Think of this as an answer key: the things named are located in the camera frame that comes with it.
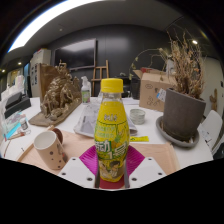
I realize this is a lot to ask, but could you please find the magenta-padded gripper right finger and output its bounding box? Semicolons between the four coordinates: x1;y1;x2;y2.
124;145;167;190

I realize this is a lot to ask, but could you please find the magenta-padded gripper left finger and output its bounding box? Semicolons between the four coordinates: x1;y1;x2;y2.
57;144;101;189

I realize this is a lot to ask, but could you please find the yellow drink bottle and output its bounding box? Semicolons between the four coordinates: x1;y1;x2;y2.
93;78;131;183

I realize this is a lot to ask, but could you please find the light wooden drawing board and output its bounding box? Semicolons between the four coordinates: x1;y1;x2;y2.
127;141;181;176
16;128;101;176

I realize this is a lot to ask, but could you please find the yellow tube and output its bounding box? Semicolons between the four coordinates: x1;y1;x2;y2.
129;135;150;143

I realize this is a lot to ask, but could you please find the printed newspaper sheet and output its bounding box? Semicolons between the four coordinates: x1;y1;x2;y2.
73;101;138;138

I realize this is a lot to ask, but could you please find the beige dotted cup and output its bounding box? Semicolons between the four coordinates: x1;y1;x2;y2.
33;129;69;171

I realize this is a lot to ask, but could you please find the grey plant saucer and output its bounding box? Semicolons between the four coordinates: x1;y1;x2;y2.
155;115;201;149

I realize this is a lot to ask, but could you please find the dried plant in dark pot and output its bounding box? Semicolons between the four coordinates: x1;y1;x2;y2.
158;31;207;143

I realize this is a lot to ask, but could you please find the cardboard box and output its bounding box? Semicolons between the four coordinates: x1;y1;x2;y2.
133;68;178;113

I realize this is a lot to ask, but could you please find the golden brown relief sculpture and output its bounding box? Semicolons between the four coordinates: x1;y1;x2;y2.
28;60;83;128

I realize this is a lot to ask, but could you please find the vine plant in black pot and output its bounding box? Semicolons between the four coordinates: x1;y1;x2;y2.
128;47;168;100

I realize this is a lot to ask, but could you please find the wooden paintbrush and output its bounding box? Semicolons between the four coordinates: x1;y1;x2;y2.
4;131;33;141

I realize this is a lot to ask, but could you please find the small paint jar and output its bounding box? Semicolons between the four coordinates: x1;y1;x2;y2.
19;114;29;131

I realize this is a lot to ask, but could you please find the colourful book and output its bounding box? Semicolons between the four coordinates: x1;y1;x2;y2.
1;111;24;139

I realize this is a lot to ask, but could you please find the white chair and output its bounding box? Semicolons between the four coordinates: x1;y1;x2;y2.
198;109;224;151

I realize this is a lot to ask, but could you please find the black case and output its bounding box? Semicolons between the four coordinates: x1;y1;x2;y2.
4;91;24;109
3;96;32;119

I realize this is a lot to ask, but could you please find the red box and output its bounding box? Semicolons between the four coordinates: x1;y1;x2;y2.
140;67;162;74

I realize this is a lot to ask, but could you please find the wooden easel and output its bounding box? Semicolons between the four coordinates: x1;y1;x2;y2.
91;59;110;97

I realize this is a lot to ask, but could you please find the carved wooden figure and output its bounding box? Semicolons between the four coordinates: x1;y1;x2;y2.
209;88;218;113

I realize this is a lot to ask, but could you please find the white cabinet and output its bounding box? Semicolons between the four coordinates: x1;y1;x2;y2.
29;48;53;98

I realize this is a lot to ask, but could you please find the long ceiling strip light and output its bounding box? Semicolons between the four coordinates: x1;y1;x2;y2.
7;0;104;54

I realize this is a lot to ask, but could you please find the dark wall screen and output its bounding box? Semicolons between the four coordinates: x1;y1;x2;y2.
54;38;98;72

